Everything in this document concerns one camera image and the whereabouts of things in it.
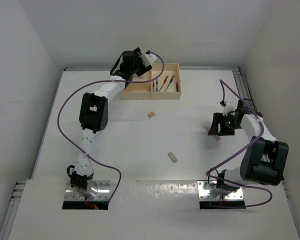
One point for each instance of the metal base plate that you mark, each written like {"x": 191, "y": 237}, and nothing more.
{"x": 100, "y": 190}
{"x": 208, "y": 192}

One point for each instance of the red gel pen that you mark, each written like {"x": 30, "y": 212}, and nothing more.
{"x": 163, "y": 83}

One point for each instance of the grey speckled eraser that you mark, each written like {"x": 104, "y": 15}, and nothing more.
{"x": 172, "y": 157}

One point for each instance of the aluminium frame rail right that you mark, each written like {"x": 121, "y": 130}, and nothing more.
{"x": 257, "y": 164}

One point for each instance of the pink highlighter marker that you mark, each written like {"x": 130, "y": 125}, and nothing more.
{"x": 207, "y": 128}

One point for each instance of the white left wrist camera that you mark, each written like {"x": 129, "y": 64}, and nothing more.
{"x": 148, "y": 59}

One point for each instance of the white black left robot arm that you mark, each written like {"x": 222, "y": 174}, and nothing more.
{"x": 93, "y": 116}

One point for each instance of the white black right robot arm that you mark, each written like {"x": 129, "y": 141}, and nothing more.
{"x": 230, "y": 179}

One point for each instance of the small tan eraser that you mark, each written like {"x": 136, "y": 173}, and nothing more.
{"x": 151, "y": 114}

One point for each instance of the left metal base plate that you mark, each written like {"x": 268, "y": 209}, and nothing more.
{"x": 100, "y": 190}

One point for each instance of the blue gel pen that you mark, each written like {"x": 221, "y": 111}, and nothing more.
{"x": 170, "y": 82}

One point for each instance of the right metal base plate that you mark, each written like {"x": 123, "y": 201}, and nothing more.
{"x": 208, "y": 192}

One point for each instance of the cream wooden compartment tray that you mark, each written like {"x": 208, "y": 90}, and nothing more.
{"x": 160, "y": 83}

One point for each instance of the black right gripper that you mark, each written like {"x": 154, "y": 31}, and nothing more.
{"x": 218, "y": 118}

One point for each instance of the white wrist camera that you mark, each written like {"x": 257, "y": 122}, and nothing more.
{"x": 148, "y": 59}
{"x": 228, "y": 107}

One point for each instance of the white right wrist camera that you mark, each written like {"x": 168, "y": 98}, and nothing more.
{"x": 228, "y": 107}

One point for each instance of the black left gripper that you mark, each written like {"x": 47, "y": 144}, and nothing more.
{"x": 142, "y": 68}

